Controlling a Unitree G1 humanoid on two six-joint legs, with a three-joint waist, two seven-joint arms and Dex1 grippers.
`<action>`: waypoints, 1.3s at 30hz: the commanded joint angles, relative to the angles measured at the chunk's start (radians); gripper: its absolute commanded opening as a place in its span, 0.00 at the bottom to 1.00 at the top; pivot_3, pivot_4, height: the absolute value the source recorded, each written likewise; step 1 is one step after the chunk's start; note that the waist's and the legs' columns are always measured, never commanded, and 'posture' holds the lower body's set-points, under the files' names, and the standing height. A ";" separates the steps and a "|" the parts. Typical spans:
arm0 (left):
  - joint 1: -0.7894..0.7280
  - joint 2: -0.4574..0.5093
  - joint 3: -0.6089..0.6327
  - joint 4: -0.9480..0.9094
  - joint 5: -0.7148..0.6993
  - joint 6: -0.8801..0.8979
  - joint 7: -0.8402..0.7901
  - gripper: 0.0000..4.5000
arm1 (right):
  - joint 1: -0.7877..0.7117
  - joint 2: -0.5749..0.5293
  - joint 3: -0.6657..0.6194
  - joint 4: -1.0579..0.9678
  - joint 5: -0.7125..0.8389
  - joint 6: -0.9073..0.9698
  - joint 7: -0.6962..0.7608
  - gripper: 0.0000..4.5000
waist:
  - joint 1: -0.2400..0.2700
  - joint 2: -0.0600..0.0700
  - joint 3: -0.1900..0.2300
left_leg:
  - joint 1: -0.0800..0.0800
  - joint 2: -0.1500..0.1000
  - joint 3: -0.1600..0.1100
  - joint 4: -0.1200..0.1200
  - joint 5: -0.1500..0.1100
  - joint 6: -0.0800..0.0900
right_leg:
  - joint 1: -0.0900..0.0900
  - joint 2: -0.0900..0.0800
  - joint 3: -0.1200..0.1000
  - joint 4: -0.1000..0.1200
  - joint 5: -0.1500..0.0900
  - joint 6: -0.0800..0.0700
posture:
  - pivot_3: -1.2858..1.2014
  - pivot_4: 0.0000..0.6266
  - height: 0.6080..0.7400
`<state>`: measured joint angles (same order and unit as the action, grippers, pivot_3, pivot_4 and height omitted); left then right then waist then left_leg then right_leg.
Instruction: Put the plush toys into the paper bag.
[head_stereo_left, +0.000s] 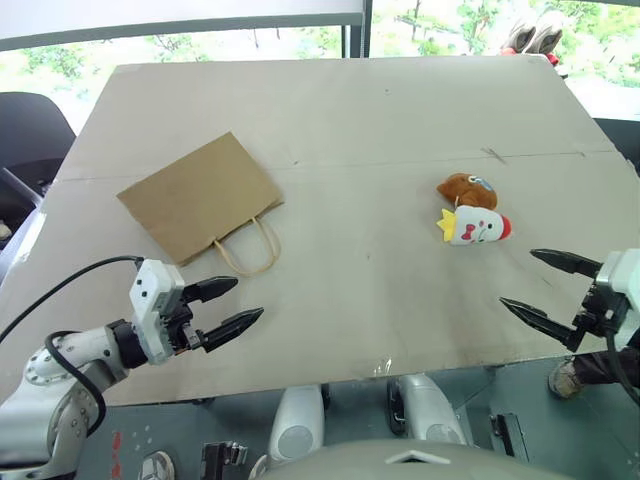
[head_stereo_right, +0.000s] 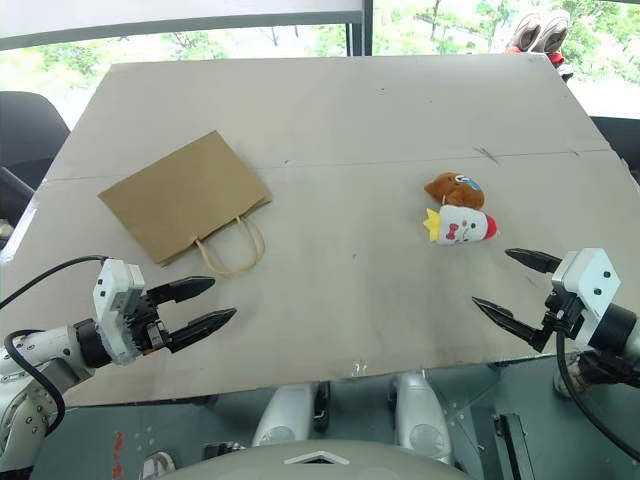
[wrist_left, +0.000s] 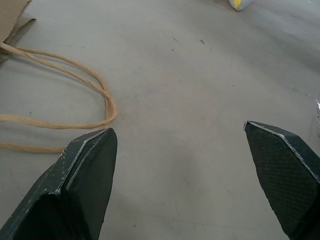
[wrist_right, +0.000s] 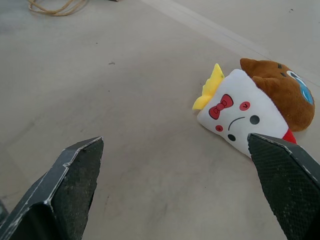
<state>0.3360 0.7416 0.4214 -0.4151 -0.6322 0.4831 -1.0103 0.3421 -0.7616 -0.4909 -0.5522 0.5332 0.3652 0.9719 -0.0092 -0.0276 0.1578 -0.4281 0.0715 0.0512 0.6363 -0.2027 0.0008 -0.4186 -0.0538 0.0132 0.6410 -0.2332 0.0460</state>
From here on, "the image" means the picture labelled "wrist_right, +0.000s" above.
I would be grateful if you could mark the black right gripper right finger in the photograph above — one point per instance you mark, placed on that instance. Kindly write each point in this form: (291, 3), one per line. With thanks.
(287, 185)

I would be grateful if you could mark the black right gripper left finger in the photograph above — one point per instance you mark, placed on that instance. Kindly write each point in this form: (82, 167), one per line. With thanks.
(67, 190)

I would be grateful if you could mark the brown plush toy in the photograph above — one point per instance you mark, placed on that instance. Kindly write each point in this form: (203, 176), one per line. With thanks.
(287, 95)

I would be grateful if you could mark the white plush toy with bow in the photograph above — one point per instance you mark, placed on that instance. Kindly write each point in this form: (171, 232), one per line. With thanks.
(240, 107)

